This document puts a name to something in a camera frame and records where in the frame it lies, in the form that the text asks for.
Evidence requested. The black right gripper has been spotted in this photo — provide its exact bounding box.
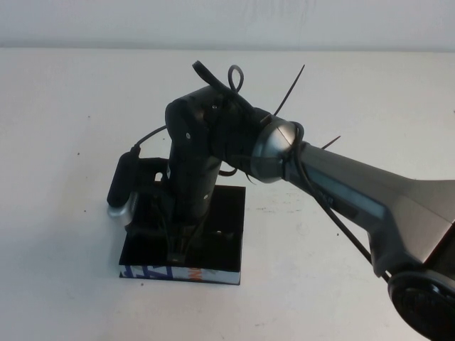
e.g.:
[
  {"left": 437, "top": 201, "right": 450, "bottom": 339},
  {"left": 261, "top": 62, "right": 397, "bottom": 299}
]
[{"left": 149, "top": 193, "right": 211, "bottom": 264}]

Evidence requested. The long black zip tie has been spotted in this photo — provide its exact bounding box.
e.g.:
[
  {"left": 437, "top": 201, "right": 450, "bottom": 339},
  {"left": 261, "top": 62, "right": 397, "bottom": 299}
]
[{"left": 273, "top": 64, "right": 306, "bottom": 117}]

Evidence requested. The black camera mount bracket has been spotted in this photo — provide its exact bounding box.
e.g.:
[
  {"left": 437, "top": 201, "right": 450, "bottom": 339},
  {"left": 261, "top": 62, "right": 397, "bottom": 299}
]
[{"left": 136, "top": 157, "right": 171, "bottom": 184}]

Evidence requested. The black wrist camera silver lens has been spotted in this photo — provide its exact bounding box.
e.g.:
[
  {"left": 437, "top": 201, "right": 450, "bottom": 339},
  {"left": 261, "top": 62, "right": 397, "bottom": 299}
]
[{"left": 105, "top": 151, "right": 143, "bottom": 227}]

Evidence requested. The thin black camera cable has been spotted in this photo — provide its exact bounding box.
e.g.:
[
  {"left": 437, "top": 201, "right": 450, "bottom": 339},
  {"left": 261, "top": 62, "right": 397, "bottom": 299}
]
[{"left": 132, "top": 124, "right": 168, "bottom": 159}]

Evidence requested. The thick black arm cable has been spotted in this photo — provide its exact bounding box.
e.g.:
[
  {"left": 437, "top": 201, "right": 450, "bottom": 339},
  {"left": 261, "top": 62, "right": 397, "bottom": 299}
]
[{"left": 191, "top": 62, "right": 390, "bottom": 284}]

